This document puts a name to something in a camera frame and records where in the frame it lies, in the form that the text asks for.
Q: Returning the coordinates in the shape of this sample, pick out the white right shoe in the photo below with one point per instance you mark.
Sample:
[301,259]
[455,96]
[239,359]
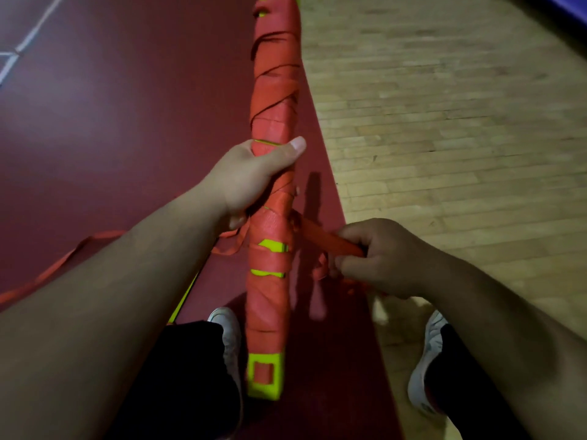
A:
[426,357]

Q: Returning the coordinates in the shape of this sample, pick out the black trouser leg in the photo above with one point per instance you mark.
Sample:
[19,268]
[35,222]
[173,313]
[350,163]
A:
[472,394]
[183,384]

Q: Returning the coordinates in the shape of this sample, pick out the black left trouser leg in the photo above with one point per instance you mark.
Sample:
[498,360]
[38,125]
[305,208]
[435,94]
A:
[183,384]

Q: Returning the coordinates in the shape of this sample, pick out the person's right forearm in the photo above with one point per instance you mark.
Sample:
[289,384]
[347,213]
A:
[513,352]

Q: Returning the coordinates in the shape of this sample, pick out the white left shoe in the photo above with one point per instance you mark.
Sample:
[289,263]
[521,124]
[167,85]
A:
[227,325]

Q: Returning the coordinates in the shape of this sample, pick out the white shoe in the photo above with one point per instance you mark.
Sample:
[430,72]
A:
[426,357]
[227,325]

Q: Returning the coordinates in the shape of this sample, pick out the person's left forearm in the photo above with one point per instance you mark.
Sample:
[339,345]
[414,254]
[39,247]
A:
[91,325]

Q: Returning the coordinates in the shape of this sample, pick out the person's left hand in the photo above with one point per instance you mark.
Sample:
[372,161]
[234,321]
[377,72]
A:
[238,178]

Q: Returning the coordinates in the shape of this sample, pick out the person's right hand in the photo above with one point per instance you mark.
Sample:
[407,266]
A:
[399,261]

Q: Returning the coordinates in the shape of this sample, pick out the black right trouser leg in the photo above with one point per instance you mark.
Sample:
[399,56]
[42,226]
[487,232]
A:
[472,394]

